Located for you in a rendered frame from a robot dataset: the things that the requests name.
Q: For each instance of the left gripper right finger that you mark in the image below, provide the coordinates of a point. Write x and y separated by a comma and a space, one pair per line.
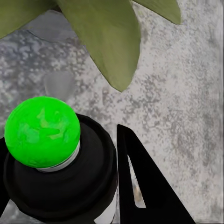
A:
162, 204

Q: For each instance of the insectifuge atomizer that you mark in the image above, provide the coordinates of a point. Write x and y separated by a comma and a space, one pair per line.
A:
61, 166

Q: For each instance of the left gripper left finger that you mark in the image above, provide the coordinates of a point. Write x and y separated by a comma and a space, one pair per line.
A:
4, 196

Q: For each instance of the pot plant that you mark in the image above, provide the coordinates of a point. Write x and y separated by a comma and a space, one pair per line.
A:
108, 29

